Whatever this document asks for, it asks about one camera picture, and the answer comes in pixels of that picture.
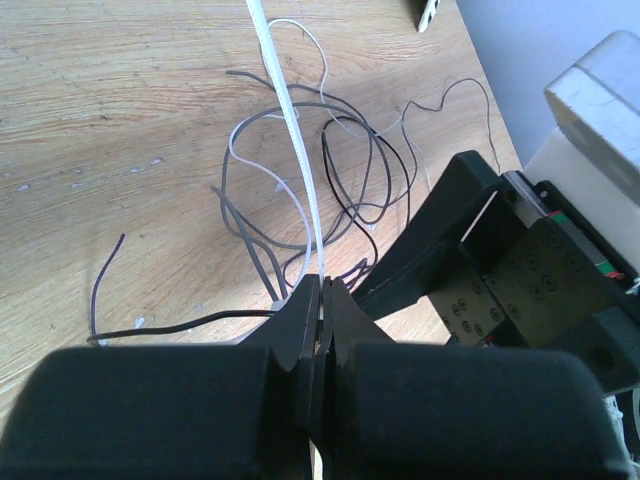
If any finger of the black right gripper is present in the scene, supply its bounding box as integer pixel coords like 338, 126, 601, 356
353, 150, 504, 320

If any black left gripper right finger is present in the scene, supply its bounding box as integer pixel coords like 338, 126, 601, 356
313, 279, 630, 479

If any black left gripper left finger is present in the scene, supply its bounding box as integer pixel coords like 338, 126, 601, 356
1, 275, 321, 479

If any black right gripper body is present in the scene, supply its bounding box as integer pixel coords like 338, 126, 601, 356
429, 171, 639, 394

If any black wire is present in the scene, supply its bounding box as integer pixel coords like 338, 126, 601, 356
86, 115, 413, 346

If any purple wire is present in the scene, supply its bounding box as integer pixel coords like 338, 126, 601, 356
92, 77, 501, 331

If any white wire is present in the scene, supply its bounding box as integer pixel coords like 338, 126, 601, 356
227, 18, 436, 281

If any white zip tie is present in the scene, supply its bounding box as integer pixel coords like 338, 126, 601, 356
246, 0, 325, 278

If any black white striped cloth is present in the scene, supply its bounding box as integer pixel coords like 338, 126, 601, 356
408, 0, 440, 33

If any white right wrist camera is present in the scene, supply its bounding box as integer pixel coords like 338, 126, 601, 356
524, 30, 639, 268

